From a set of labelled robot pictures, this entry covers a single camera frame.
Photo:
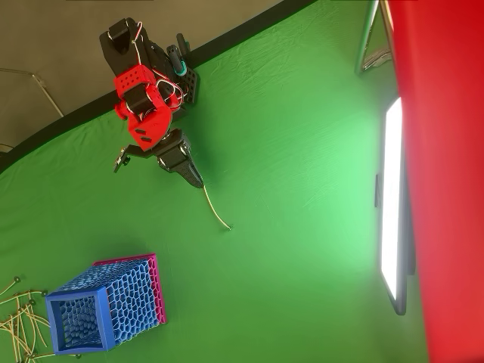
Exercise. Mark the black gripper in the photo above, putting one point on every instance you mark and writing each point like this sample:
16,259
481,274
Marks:
175,152

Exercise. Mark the white stick with clear tip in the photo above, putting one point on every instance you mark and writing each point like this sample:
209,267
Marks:
229,227

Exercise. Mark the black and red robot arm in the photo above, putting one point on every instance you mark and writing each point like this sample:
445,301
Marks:
140,79

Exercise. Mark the blue and magenta lattice basket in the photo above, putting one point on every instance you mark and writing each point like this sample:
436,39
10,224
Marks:
128,291

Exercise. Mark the green cloth with black border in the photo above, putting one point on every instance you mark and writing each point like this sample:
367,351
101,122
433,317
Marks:
283,189

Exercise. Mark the black LED light panel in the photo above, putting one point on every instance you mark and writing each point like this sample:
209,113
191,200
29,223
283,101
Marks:
391,208

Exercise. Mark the chrome tube stand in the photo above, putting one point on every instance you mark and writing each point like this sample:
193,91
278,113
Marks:
365,41

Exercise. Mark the red blurred foreground object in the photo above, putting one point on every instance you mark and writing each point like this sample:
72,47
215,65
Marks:
446,151

